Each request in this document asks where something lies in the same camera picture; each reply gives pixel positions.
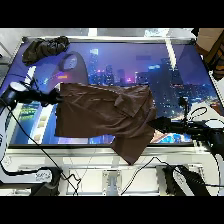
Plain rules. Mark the brown shirt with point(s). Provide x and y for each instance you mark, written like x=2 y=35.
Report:
x=100 y=113

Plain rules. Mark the silver frame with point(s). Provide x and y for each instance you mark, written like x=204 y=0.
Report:
x=100 y=152

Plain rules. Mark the black garment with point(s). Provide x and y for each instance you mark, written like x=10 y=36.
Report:
x=45 y=48

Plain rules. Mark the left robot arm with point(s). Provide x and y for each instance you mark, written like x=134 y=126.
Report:
x=20 y=96

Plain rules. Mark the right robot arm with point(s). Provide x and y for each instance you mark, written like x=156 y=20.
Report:
x=200 y=128

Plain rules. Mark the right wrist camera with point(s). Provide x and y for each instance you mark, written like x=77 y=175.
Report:
x=183 y=105

